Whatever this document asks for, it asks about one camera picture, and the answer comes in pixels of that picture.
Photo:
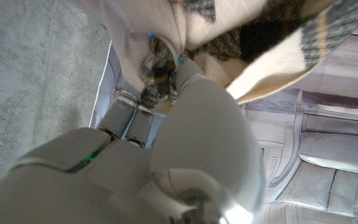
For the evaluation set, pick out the printed living room backdrop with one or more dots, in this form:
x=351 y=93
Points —
x=322 y=149

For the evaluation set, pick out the cream plaid fringed scarf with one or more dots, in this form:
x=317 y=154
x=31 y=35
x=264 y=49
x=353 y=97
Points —
x=228 y=40

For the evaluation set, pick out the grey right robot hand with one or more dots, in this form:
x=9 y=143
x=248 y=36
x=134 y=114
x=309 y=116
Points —
x=166 y=161

